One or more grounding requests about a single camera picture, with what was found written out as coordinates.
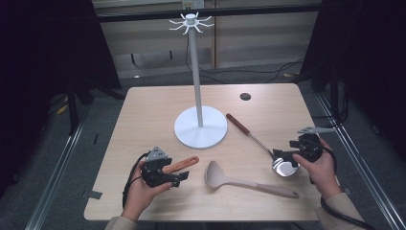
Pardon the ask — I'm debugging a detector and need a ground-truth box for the person's right hand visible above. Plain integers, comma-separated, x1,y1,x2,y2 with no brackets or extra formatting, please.
292,138,343,200

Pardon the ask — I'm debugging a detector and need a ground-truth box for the white wall socket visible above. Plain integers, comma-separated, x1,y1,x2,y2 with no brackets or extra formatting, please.
181,0,205,10

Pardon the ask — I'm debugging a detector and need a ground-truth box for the person's left hand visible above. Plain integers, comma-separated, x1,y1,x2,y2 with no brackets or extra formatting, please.
121,160,173,223

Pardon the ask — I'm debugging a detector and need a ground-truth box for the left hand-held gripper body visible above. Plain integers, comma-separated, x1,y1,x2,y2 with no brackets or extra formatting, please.
141,146,175,189

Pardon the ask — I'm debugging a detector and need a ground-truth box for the black stand leg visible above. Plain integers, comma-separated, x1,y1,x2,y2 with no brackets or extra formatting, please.
65,73,95,135

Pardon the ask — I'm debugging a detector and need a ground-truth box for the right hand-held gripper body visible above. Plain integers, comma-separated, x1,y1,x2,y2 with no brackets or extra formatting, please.
289,126,337,163

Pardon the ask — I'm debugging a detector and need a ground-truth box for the metal ladle with brown handle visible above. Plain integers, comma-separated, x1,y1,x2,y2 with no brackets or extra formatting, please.
225,112,301,177

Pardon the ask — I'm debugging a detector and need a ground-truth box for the orange wooden rice paddle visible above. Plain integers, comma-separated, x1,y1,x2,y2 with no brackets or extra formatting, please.
162,155,200,175

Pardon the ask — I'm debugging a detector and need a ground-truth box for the white utensil rack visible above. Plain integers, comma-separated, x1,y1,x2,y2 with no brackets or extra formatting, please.
169,11,229,150

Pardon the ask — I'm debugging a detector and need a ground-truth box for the black curtain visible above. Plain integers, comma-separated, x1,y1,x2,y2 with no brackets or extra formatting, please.
300,0,406,161
0,0,123,193

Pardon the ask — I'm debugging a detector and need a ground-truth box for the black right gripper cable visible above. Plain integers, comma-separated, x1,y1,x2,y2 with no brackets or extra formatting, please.
314,137,377,230

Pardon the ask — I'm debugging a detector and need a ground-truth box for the metal floor rail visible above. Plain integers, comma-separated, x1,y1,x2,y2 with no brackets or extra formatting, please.
25,118,87,230
315,92,406,230

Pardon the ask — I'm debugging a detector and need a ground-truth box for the black floor cable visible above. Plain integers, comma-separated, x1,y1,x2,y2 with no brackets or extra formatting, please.
186,57,305,84

